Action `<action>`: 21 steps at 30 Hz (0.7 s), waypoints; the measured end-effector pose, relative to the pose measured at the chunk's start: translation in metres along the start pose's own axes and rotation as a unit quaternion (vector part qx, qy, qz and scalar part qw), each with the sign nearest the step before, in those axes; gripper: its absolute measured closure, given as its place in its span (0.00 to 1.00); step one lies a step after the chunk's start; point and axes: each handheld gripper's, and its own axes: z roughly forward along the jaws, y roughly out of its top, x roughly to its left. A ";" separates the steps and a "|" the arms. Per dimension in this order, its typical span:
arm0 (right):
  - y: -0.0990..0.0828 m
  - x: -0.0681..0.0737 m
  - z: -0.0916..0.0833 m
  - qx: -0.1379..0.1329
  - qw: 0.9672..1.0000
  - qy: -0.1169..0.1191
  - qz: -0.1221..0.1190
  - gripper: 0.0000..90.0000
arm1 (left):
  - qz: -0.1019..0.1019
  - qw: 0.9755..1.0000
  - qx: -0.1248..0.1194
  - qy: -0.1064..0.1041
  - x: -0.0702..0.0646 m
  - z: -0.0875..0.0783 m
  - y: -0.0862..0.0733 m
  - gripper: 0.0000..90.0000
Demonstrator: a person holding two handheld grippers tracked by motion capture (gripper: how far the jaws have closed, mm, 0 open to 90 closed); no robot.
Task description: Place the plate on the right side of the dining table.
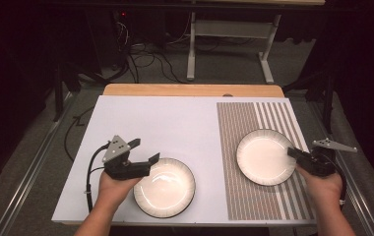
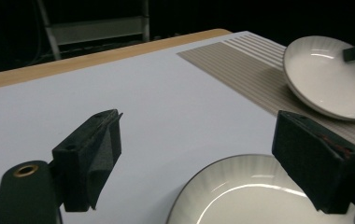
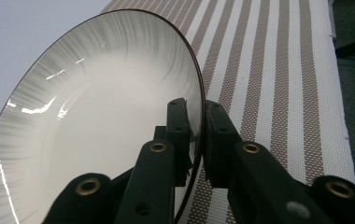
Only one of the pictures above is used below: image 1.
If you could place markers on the white metal desk frame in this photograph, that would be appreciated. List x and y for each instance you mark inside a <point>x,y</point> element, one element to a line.
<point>191,49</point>

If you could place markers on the striped placemat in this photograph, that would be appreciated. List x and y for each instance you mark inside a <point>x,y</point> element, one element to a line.
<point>257,203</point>

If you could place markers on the white table cover board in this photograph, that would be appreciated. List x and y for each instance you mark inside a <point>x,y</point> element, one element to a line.
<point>162,124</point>

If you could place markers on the black equipment box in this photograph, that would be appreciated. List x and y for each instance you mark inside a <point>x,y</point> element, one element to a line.
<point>106,39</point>

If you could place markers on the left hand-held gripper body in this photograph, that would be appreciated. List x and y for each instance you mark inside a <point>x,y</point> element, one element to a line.
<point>122,167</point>

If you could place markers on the black stand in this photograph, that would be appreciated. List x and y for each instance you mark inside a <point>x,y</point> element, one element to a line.
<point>58,98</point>
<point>329,105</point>

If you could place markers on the metal floor rail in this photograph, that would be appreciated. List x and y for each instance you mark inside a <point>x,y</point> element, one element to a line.
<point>31,170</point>
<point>359,203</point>

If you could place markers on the person's right hand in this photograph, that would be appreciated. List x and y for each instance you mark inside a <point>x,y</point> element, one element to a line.
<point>323,190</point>

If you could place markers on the person's left hand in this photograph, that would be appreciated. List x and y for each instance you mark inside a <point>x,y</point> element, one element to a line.
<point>114,191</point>

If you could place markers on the wooden table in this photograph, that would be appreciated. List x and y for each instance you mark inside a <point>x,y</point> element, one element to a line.
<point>191,90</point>

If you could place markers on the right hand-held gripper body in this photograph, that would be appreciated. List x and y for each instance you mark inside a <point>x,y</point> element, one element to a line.
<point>319,164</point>

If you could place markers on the white plate with dark rim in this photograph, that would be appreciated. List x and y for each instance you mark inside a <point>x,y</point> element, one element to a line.
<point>260,157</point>
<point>165,193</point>

